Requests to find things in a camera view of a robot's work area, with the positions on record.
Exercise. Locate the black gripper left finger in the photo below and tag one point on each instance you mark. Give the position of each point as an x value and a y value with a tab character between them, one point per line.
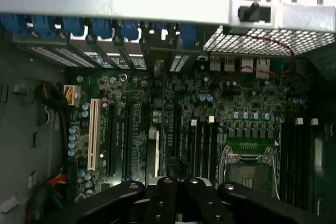
162	203

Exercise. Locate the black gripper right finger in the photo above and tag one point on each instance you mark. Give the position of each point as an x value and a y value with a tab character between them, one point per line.
204	195

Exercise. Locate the CPU socket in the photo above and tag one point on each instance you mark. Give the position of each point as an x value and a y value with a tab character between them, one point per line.
249	171

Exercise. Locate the black expansion slot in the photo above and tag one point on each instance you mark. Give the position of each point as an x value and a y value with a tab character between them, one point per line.
113	140
130	140

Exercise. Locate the white expansion slot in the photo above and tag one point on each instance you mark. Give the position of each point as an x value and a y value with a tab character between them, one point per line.
94	134

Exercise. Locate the green motherboard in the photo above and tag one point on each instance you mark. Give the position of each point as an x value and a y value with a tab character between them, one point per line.
236	90

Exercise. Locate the open black PC case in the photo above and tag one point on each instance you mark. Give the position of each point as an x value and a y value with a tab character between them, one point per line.
131	3

